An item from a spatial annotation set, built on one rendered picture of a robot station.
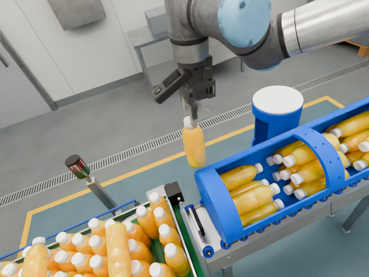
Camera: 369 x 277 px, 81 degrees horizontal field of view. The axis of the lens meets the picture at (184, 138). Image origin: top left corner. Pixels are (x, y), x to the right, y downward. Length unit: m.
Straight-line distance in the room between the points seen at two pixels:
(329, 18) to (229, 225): 0.59
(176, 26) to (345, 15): 0.30
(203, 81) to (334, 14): 0.29
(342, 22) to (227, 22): 0.20
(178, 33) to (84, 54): 3.53
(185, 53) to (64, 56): 3.58
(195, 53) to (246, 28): 0.15
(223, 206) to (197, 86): 0.38
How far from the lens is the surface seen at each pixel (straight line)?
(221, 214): 0.73
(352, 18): 0.49
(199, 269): 1.00
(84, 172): 1.05
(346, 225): 2.09
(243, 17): 0.39
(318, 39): 0.50
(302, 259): 1.99
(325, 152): 0.89
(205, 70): 0.58
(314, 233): 2.09
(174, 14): 0.49
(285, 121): 1.35
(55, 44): 3.99
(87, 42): 3.94
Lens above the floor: 1.86
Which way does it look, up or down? 44 degrees down
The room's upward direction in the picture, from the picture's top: 15 degrees counter-clockwise
